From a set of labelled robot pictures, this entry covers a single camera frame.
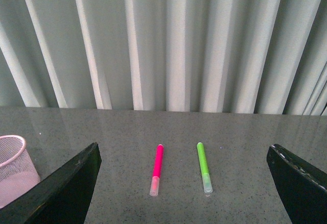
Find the grey pleated curtain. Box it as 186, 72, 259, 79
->
1, 0, 326, 116

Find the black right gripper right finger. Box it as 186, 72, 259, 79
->
266, 144, 326, 223

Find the green highlighter pen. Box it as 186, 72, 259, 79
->
197, 142, 213, 195

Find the pink mesh pen cup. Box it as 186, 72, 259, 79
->
1, 135, 40, 208

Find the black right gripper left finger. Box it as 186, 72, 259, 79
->
1, 142, 102, 223

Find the pink highlighter pen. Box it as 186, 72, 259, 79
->
150, 144, 164, 196

